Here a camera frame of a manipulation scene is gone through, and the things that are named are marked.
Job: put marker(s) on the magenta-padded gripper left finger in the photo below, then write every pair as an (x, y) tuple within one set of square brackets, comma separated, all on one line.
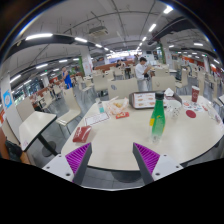
[(80, 158)]

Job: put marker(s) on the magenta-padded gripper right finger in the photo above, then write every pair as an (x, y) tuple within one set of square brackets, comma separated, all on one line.
[(146, 158)]

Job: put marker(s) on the green plastic drink bottle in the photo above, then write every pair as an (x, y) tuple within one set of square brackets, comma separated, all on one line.
[(157, 120)]

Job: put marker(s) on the red flat box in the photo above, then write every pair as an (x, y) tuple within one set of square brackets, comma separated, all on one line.
[(81, 134)]

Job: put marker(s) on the white printed card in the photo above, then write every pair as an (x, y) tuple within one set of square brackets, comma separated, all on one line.
[(96, 119)]

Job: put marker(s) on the small red paper carton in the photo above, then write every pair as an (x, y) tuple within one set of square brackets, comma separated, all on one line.
[(122, 115)]

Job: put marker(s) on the small blue sanitizer bottle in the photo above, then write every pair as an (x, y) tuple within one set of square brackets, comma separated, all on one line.
[(100, 107)]

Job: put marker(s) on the white polka-dot cup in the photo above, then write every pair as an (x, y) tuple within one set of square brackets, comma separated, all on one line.
[(173, 110)]

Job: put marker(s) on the clear crumpled food wrapper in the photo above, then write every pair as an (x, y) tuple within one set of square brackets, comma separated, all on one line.
[(117, 106)]

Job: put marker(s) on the flat round red coaster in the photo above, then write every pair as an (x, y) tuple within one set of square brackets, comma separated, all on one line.
[(190, 114)]

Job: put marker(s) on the black bag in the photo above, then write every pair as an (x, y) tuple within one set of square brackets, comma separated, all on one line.
[(13, 150)]

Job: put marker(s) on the white paper napkin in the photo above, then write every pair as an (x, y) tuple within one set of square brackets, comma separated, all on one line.
[(169, 92)]

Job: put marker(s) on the colourful sticker sheet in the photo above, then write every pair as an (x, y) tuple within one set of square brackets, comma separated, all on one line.
[(200, 107)]

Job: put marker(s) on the beige cafeteria chairs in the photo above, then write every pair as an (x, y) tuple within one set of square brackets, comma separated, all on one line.
[(121, 88)]

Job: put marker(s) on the person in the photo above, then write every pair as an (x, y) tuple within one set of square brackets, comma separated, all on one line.
[(67, 80), (140, 70)]

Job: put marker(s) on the clear plastic packet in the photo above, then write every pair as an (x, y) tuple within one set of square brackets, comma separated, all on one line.
[(213, 115)]

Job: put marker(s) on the red paper cup with lid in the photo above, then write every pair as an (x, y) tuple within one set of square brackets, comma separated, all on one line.
[(195, 94)]

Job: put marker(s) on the ceiling air conditioner unit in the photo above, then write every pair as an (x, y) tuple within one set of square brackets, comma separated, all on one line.
[(98, 31)]

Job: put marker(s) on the ceiling strip lights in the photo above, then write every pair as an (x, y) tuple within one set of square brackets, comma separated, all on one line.
[(39, 36)]

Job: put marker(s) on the blue round wall sign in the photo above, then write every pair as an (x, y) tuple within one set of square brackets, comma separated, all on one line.
[(7, 99)]

